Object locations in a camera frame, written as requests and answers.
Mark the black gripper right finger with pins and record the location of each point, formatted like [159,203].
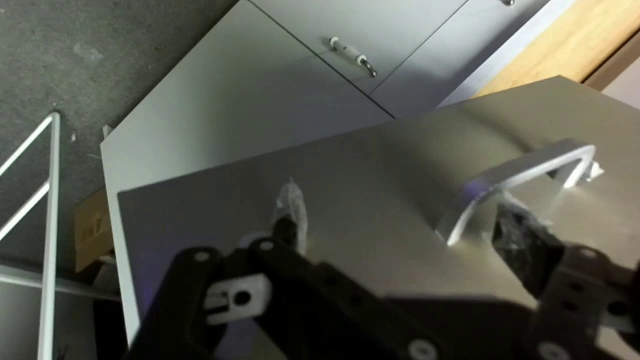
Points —
[586,307]

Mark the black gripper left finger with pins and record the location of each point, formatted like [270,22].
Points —
[193,300]

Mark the beige drawer with label holder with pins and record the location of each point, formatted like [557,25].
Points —
[372,187]

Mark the gray base cabinet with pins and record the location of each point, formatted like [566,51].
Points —
[233,87]

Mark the brown cardboard piece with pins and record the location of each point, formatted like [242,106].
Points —
[92,231]

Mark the white metal tube frame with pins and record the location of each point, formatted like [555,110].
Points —
[50,232]

